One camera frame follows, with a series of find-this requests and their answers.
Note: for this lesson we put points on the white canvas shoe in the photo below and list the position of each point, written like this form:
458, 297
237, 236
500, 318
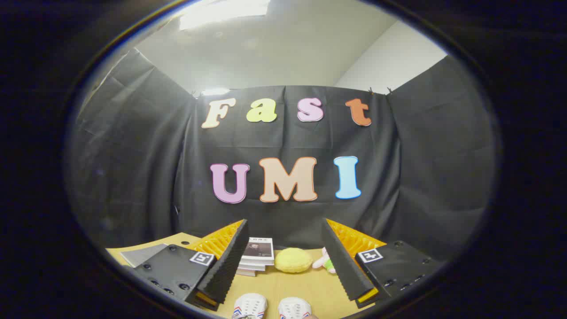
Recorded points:
250, 305
293, 308

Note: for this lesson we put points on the yellow round plush toy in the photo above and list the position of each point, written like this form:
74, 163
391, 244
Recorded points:
293, 260

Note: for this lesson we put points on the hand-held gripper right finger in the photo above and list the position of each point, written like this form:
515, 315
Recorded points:
343, 266

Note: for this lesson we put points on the pink and green plush toy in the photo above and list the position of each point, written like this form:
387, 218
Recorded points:
325, 263

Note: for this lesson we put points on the ceiling light panel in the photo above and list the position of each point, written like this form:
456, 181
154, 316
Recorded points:
221, 13

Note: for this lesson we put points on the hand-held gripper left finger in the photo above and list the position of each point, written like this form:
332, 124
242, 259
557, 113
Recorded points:
230, 261

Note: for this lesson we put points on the white portrait cover book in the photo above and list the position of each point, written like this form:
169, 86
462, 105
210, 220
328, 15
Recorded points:
259, 250

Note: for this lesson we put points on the black backdrop cloth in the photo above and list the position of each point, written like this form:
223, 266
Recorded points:
133, 177

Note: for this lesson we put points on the thin white book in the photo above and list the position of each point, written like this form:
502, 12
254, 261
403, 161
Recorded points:
246, 273

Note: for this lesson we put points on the plain white book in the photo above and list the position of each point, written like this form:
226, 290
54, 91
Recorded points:
252, 267

